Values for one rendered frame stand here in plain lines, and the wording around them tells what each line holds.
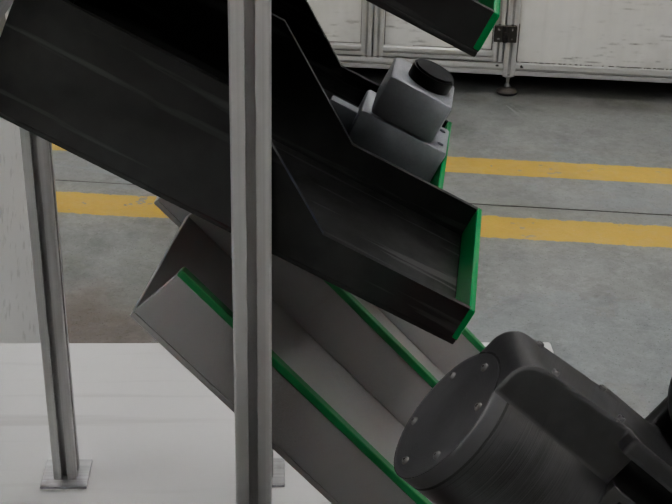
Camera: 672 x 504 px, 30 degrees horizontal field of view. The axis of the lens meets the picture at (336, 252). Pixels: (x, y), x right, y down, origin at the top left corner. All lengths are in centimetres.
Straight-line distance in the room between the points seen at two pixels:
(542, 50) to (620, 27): 28
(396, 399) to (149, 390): 43
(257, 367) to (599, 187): 329
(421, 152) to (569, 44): 379
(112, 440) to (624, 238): 259
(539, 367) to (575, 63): 420
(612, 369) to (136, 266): 125
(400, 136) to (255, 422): 24
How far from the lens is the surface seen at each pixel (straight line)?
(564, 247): 351
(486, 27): 61
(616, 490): 47
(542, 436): 46
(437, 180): 82
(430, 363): 101
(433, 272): 73
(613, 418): 46
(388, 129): 83
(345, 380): 84
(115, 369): 127
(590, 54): 463
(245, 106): 61
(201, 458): 114
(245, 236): 63
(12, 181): 219
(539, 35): 460
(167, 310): 70
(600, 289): 332
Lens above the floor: 153
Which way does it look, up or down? 27 degrees down
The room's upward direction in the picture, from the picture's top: 1 degrees clockwise
